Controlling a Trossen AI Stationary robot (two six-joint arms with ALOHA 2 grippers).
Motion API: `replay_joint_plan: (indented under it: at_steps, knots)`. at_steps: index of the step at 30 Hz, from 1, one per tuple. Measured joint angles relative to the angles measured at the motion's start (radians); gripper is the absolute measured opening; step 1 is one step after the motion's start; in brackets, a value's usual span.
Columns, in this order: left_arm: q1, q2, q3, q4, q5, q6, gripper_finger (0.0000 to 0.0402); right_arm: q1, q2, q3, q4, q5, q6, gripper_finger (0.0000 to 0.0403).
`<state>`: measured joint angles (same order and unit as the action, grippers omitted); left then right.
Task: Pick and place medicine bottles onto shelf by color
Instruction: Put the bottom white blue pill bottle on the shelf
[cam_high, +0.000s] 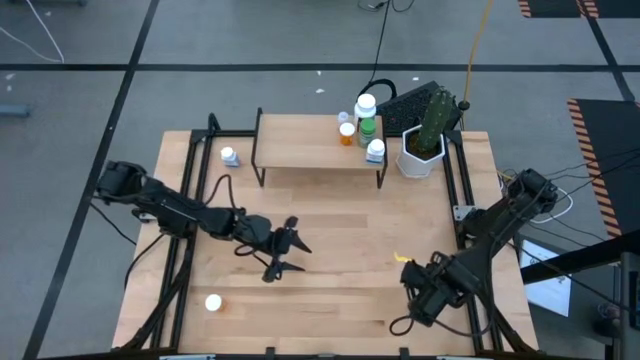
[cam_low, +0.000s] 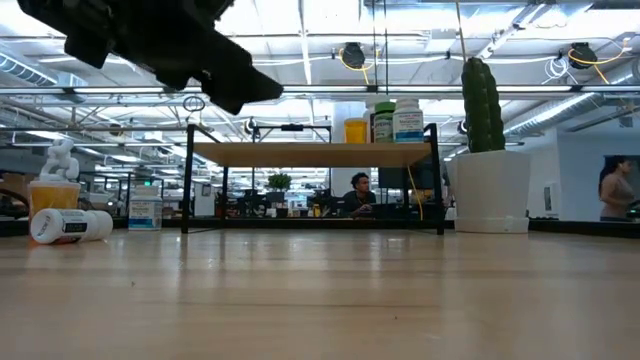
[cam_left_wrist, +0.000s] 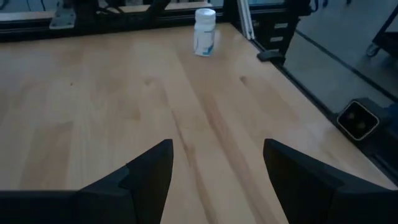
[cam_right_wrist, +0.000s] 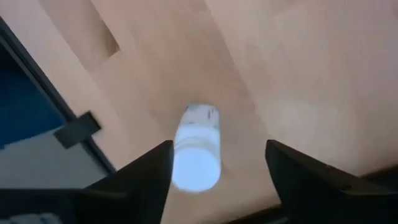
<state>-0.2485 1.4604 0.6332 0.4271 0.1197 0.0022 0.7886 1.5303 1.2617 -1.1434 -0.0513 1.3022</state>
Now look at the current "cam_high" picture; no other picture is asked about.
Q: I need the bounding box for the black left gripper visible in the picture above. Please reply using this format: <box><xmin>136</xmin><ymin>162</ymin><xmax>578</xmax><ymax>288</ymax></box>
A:
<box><xmin>234</xmin><ymin>214</ymin><xmax>313</xmax><ymax>284</ymax></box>

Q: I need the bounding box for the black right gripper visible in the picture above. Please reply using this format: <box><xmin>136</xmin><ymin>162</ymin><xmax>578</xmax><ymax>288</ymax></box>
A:
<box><xmin>401</xmin><ymin>253</ymin><xmax>471</xmax><ymax>326</ymax></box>

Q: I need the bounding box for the white bottle blue label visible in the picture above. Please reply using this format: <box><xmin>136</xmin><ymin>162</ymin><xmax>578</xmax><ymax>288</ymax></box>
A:
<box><xmin>365</xmin><ymin>138</ymin><xmax>387</xmax><ymax>165</ymax></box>
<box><xmin>220</xmin><ymin>146</ymin><xmax>241</xmax><ymax>168</ymax></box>

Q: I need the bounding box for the green cap medicine bottle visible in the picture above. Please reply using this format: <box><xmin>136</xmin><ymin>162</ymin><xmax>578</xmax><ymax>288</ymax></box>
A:
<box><xmin>357</xmin><ymin>118</ymin><xmax>378</xmax><ymax>149</ymax></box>

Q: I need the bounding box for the white monitor screen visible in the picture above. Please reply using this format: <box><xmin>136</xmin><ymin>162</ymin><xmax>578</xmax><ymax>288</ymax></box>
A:
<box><xmin>519</xmin><ymin>238</ymin><xmax>572</xmax><ymax>319</ymax></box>

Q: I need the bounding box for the white plant pot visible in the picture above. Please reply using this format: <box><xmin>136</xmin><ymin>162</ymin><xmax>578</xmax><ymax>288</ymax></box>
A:
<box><xmin>395</xmin><ymin>123</ymin><xmax>447</xmax><ymax>180</ymax></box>

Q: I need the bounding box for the black metal beam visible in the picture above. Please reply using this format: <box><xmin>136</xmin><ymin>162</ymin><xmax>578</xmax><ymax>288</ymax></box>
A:
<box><xmin>519</xmin><ymin>230</ymin><xmax>640</xmax><ymax>285</ymax></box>

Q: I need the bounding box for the green cactus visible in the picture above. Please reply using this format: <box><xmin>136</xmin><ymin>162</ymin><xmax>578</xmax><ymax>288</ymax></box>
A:
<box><xmin>417</xmin><ymin>85</ymin><xmax>454</xmax><ymax>154</ymax></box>

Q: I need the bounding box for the black keyboard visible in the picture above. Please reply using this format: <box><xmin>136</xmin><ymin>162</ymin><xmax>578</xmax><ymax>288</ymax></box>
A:
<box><xmin>374</xmin><ymin>79</ymin><xmax>464</xmax><ymax>137</ymax></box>

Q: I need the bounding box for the black hazard striped mat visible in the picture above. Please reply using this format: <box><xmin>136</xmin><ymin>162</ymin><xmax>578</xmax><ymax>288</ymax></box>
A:
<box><xmin>567</xmin><ymin>98</ymin><xmax>640</xmax><ymax>239</ymax></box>
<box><xmin>517</xmin><ymin>0</ymin><xmax>640</xmax><ymax>19</ymax></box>

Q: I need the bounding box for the wooden shelf black metal frame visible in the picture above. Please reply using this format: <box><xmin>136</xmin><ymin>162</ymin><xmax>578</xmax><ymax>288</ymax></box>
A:
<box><xmin>250</xmin><ymin>107</ymin><xmax>390</xmax><ymax>190</ymax></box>

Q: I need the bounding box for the grey metal post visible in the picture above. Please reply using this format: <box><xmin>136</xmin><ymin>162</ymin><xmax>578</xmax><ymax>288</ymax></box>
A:
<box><xmin>617</xmin><ymin>252</ymin><xmax>640</xmax><ymax>360</ymax></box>

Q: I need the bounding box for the black floor cable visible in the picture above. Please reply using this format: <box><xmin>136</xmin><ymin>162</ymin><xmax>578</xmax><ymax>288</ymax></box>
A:
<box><xmin>356</xmin><ymin>0</ymin><xmax>416</xmax><ymax>101</ymax></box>

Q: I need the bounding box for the yellow hanging cable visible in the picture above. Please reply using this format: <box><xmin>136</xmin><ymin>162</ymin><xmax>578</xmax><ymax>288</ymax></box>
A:
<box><xmin>462</xmin><ymin>0</ymin><xmax>496</xmax><ymax>109</ymax></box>

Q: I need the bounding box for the white floor cable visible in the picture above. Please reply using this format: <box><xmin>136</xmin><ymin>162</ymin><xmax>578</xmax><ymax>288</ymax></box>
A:
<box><xmin>0</xmin><ymin>0</ymin><xmax>66</xmax><ymax>64</ymax></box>

